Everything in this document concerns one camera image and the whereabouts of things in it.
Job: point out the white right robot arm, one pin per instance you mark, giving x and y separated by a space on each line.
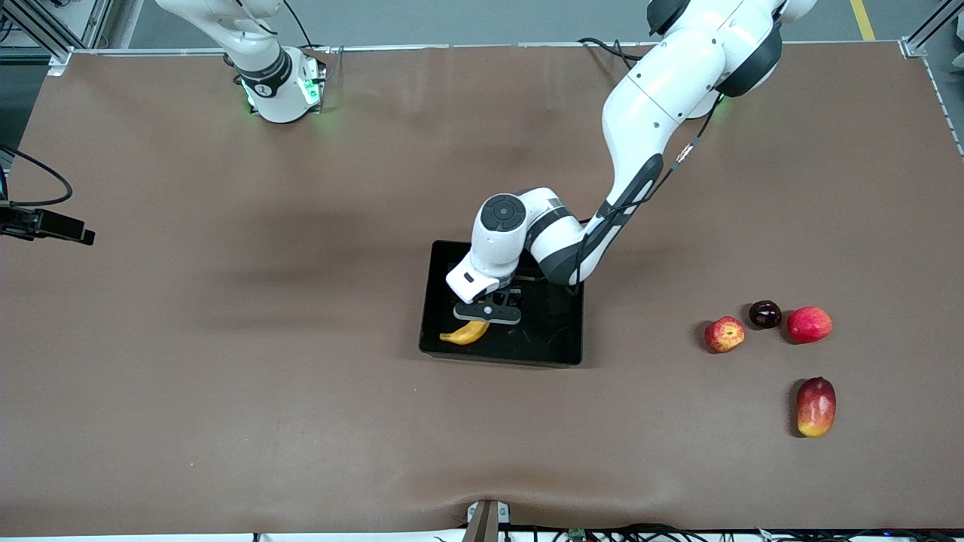
267 75

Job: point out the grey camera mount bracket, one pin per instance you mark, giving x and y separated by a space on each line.
486 523

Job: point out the brown table mat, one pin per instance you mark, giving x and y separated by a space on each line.
226 376

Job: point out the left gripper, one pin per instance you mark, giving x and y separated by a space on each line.
513 298

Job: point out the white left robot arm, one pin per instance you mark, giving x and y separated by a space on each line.
663 90

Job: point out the yellow banana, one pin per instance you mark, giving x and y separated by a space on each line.
467 333

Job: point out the red yellow apple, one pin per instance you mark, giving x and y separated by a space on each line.
724 335

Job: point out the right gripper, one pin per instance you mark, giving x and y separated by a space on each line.
10 216

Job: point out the black rectangular plastic box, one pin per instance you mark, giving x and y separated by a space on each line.
542 339

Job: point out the dark purple plum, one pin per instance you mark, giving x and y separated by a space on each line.
765 314

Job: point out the red yellow mango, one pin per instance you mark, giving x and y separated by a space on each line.
817 406

